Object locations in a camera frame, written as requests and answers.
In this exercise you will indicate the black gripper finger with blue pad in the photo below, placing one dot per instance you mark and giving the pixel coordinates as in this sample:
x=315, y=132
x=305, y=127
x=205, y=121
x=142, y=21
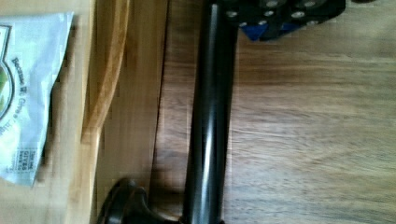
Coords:
x=265, y=20

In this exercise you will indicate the wooden drawer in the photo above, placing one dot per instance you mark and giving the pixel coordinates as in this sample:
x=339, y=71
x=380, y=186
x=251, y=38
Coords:
x=312, y=137

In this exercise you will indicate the white food packet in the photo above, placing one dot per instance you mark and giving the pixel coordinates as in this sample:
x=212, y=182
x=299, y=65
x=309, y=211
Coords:
x=32, y=53

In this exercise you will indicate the black drawer handle bar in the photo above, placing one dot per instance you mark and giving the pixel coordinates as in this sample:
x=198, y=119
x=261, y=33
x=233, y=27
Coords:
x=127, y=203

